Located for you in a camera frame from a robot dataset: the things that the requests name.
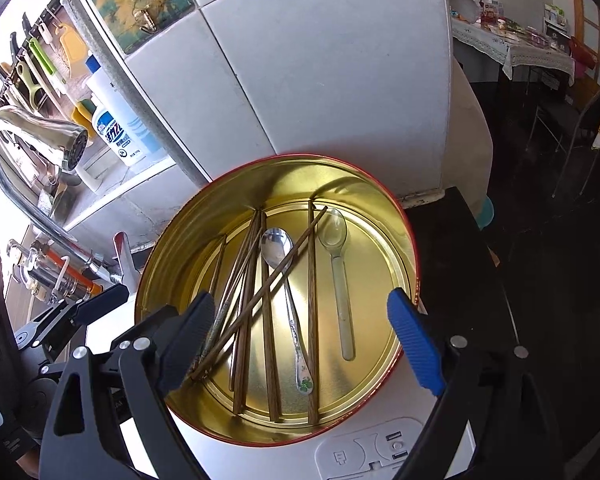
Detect yellow green sponge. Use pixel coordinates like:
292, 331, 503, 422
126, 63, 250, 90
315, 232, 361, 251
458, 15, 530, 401
72, 100, 96, 126

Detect red and gold round tin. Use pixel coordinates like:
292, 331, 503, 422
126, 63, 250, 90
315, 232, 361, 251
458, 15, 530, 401
134, 154, 423, 445

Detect chrome water filter tap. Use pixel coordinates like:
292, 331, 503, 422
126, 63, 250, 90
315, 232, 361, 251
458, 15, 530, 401
7, 240, 88, 306

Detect white detergent bottle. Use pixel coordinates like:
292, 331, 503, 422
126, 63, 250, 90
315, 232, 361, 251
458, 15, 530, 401
85, 55, 148, 167

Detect row of hanging kitchen tools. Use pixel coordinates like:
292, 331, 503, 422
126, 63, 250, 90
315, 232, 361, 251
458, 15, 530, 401
0, 0, 88, 111

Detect metal spoon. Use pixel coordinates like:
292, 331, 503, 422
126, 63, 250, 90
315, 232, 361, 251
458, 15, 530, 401
259, 227, 313, 397

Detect red bag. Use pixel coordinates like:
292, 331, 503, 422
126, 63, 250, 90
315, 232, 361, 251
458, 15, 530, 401
570, 35, 600, 78

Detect boxes on table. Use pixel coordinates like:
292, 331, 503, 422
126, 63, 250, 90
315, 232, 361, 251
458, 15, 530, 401
475, 0, 571, 51

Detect table with lace cloth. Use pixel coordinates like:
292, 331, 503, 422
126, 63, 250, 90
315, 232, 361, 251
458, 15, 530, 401
450, 7, 576, 96

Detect white plastic board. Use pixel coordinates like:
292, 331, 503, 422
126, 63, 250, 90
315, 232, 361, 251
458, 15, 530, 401
82, 280, 481, 480

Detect orange pipe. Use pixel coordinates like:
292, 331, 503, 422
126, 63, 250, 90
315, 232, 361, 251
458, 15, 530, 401
45, 255, 104, 297

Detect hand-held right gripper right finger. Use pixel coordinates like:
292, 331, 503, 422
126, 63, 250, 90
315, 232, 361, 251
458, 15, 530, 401
386, 287, 561, 480

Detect clear plastic spoon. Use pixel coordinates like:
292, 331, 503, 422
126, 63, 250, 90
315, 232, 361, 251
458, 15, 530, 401
316, 207, 356, 361

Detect blue bucket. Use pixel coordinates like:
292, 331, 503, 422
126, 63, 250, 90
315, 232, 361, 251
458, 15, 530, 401
477, 195, 496, 231

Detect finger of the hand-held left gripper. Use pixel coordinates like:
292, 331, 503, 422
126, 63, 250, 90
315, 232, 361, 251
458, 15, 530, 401
87, 337, 133, 368
30, 284, 130, 341

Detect chrome kitchen faucet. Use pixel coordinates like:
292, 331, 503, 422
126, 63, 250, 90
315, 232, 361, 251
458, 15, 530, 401
0, 107, 146, 291

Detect metal frame chair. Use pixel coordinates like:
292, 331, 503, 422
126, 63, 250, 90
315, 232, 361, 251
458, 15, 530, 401
530, 85, 600, 196

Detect brown wooden chopstick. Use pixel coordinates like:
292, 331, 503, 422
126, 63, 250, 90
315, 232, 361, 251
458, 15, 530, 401
307, 200, 320, 425
190, 206, 329, 381
260, 212, 281, 422
232, 210, 261, 415

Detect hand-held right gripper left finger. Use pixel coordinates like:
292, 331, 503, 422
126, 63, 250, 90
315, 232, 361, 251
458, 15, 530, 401
37, 291, 217, 480

